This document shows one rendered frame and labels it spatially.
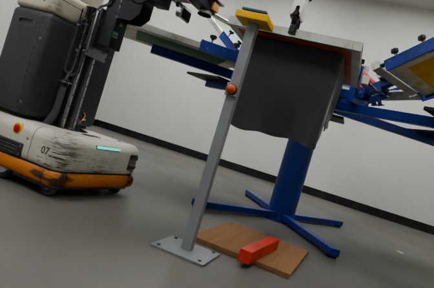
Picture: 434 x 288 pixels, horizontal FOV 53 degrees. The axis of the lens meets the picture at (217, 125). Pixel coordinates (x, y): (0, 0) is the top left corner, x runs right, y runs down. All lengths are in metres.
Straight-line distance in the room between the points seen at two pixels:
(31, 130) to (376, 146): 5.24
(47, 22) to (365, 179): 5.19
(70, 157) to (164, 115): 5.27
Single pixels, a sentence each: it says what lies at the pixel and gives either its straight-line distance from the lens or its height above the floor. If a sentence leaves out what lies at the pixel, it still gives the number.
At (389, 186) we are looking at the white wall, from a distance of 6.55.
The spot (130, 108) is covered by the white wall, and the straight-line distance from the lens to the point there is 7.48.
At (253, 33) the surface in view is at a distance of 1.72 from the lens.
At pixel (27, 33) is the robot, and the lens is 2.26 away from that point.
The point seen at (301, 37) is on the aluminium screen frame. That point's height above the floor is 0.96.
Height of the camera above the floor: 0.47
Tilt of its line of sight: 1 degrees up
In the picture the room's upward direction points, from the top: 17 degrees clockwise
